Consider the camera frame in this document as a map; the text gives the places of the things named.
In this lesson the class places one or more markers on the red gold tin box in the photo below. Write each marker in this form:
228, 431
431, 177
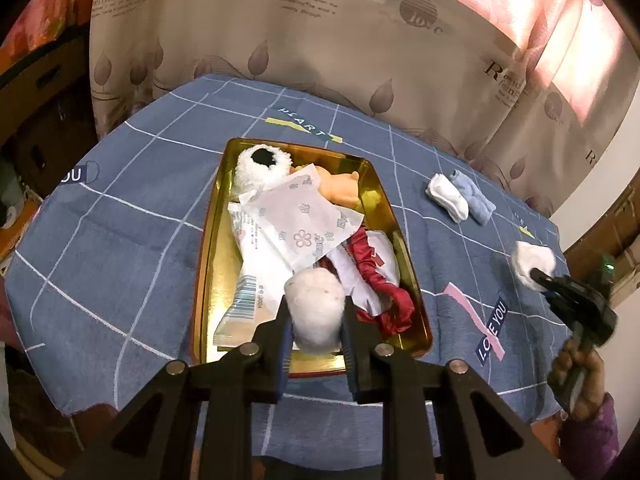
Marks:
221, 261

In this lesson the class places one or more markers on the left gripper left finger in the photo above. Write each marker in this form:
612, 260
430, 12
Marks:
153, 436

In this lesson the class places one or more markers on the white sock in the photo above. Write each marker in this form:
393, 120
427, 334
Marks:
445, 194

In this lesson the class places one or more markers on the light blue sock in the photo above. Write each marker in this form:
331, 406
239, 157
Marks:
480, 207

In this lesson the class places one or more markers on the white printed plastic packet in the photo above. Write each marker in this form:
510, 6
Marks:
279, 231

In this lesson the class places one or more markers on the red white fabric item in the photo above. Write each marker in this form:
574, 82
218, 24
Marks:
368, 270

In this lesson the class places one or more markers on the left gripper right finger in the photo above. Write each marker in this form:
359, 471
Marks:
439, 421

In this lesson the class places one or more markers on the right hand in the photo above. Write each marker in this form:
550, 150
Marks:
577, 381

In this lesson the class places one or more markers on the dark wooden cabinet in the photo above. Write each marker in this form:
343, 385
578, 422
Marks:
47, 121

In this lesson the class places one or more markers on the brown wooden door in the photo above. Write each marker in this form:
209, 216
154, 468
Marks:
614, 238

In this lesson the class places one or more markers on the beige leaf print curtain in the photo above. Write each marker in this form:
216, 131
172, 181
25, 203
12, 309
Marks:
528, 92

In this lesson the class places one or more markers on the purple sleeve forearm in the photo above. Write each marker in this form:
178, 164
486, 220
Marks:
588, 448

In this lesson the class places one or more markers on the red plastic bag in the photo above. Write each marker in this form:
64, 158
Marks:
41, 22

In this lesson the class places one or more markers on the white fluffy plush black hole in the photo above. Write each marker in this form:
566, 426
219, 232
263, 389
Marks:
261, 166

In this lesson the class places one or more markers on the orange rubber toy animal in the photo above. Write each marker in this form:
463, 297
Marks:
335, 189

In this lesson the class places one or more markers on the blue checked table cloth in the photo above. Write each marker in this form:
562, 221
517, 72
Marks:
101, 286

